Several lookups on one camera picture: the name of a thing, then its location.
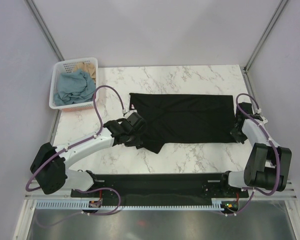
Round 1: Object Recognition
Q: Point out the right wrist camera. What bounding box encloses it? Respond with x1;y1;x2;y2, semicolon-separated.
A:
254;109;268;125

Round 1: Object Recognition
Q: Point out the blue t shirt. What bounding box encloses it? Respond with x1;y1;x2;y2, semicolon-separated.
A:
53;69;96;106

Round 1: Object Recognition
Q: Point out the black t shirt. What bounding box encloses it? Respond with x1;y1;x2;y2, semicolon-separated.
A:
129;93;235;154

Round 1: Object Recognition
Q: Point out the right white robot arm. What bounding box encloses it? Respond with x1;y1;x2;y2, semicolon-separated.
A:
219;102;292;197

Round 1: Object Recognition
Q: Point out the aluminium profile rail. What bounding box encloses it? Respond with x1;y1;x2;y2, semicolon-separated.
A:
24;180;297;201

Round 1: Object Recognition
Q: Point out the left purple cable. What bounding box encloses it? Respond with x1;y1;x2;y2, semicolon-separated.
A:
26;85;127;229

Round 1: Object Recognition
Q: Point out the beige t shirt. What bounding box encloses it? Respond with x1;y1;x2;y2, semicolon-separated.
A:
72;62;97;83

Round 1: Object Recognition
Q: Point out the white slotted cable duct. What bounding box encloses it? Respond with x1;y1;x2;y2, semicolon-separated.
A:
35;198;231;211

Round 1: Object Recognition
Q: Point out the right aluminium frame post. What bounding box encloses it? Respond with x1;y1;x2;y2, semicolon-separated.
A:
242;0;291;73

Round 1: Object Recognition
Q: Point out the left aluminium frame post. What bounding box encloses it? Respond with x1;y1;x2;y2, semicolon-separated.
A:
24;0;65;61

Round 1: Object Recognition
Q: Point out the aluminium frame post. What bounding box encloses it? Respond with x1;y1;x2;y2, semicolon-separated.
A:
242;0;291;73
24;0;65;61

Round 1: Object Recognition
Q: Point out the white plastic basket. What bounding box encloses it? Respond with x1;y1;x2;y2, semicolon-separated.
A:
49;57;99;112

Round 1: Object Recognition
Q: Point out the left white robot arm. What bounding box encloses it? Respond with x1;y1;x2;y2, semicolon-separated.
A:
30;112;147;197

